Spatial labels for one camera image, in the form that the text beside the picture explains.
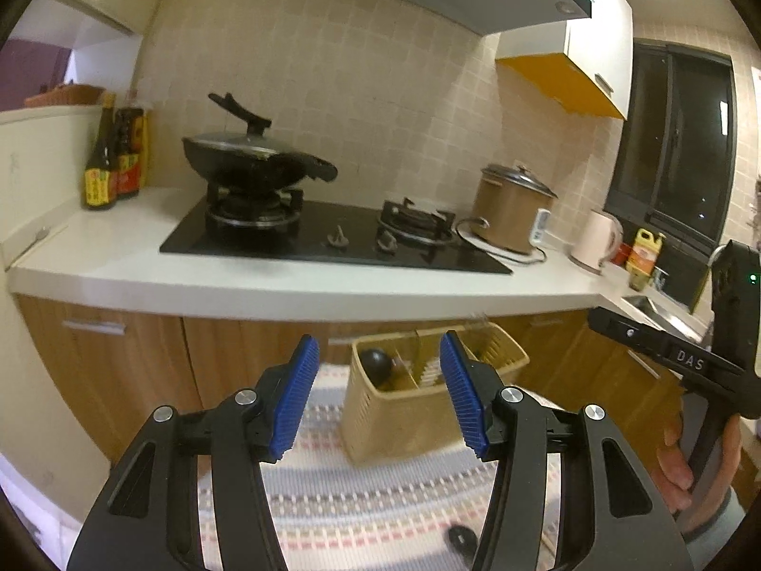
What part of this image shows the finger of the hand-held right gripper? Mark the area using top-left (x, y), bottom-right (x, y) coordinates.
top-left (587, 307), bottom-right (735, 396)

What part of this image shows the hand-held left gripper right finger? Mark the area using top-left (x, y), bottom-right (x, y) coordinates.
top-left (439, 330), bottom-right (696, 571)

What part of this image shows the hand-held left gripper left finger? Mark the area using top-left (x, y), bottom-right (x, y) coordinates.
top-left (68, 334), bottom-right (322, 571)

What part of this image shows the person's right forearm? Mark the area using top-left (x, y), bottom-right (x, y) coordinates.
top-left (683, 484), bottom-right (761, 571)

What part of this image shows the person's right hand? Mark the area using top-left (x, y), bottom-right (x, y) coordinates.
top-left (650, 413), bottom-right (747, 527)

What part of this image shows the steel sink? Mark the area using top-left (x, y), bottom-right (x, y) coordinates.
top-left (621, 293), bottom-right (710, 335)

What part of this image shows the beige plastic utensil basket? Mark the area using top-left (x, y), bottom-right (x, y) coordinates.
top-left (341, 324), bottom-right (530, 466)

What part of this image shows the black round utensil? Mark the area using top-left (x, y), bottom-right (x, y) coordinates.
top-left (361, 348), bottom-right (394, 383)

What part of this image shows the yellow oil bottle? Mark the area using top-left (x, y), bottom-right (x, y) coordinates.
top-left (627, 227), bottom-right (664, 278)

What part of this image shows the white electric kettle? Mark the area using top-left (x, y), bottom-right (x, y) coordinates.
top-left (569, 208), bottom-right (624, 275)

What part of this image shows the striped floor mat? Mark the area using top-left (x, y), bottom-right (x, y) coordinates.
top-left (196, 363), bottom-right (572, 571)

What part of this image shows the black glass gas stove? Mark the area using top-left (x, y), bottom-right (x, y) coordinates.
top-left (159, 196), bottom-right (513, 276)

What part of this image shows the small black object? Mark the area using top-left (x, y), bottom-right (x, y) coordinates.
top-left (447, 524), bottom-right (480, 558)

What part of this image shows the wooden base cabinet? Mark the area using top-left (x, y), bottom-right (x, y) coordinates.
top-left (15, 294), bottom-right (708, 466)

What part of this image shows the black burner grate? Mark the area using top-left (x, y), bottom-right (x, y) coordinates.
top-left (205, 184), bottom-right (305, 234)
top-left (377, 197), bottom-right (459, 246)

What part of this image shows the brown slow cooker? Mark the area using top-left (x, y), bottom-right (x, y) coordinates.
top-left (472, 175), bottom-right (554, 254)

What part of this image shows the dark window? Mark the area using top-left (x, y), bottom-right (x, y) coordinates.
top-left (606, 38), bottom-right (739, 311)

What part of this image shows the glass slow cooker lid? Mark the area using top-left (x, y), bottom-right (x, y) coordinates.
top-left (480, 163), bottom-right (559, 199)

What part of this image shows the black wok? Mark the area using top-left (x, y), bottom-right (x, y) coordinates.
top-left (181, 134), bottom-right (340, 192)

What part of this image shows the glass wok lid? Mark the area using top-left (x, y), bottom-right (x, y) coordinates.
top-left (189, 92), bottom-right (280, 159)

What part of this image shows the dark sauce bottle red label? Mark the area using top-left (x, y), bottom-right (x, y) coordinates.
top-left (113, 90), bottom-right (146, 201)

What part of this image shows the dark sauce bottle yellow label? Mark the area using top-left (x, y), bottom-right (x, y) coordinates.
top-left (82, 92), bottom-right (119, 211)

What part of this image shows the wicker basket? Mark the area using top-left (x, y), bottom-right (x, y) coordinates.
top-left (24, 84), bottom-right (106, 108)

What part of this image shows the silver cabinet handle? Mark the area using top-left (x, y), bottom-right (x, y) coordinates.
top-left (61, 319), bottom-right (128, 335)
top-left (626, 347), bottom-right (662, 379)

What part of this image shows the black power cable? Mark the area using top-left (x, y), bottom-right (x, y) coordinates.
top-left (455, 217), bottom-right (548, 266)

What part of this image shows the white wall cabinet yellow underside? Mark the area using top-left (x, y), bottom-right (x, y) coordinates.
top-left (495, 0), bottom-right (634, 121)

